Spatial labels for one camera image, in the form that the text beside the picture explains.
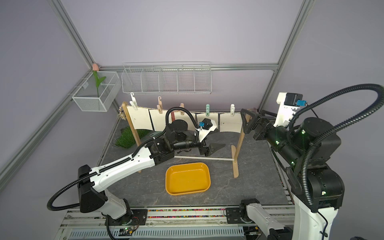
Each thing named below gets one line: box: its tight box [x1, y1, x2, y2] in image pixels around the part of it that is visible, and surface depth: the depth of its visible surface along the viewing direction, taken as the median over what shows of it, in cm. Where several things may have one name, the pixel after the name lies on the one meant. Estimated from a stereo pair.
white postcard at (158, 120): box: [149, 109, 167, 132], surface depth 67 cm
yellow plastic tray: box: [165, 162, 211, 196], surface depth 87 cm
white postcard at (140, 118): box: [126, 106, 153, 131], surface depth 68 cm
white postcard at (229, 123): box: [219, 113, 243, 133], surface depth 64 cm
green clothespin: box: [206, 103, 210, 117], surface depth 61 cm
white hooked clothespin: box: [129, 92, 138, 110], surface depth 63 cm
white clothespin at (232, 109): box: [230, 103, 236, 117], surface depth 60 cm
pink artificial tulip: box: [92, 63, 107, 98], surface depth 92 cm
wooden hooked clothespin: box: [157, 96, 163, 114], surface depth 62 cm
